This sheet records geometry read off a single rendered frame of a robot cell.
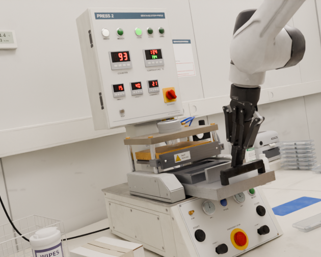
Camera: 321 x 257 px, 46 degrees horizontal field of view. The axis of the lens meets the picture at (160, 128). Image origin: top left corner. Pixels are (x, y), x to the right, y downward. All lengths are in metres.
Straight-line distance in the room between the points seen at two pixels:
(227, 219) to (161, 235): 0.20
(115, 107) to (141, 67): 0.19
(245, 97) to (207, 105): 1.22
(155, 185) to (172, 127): 0.23
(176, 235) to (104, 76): 0.59
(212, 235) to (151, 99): 0.56
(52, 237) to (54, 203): 0.50
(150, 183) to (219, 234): 0.25
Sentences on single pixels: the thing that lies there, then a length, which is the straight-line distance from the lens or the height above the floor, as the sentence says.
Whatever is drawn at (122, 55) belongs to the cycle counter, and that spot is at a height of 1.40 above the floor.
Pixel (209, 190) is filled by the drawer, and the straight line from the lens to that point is 1.00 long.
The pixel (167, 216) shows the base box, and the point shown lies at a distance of 1.08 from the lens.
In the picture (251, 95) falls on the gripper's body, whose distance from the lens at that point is 0.96.
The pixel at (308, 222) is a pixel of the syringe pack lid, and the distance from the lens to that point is 1.29.
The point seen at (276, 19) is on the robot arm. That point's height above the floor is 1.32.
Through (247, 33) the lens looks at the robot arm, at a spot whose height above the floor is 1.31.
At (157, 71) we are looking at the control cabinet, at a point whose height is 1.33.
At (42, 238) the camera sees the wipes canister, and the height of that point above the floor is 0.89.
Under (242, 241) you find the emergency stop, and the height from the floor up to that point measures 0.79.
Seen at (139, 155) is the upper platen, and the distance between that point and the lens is 1.28.
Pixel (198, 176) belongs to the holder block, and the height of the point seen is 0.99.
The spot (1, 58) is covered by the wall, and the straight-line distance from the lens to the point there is 1.59.
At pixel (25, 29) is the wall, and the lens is 1.66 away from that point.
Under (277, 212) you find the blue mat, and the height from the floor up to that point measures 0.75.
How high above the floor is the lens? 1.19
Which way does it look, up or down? 3 degrees down
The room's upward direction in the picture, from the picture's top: 9 degrees counter-clockwise
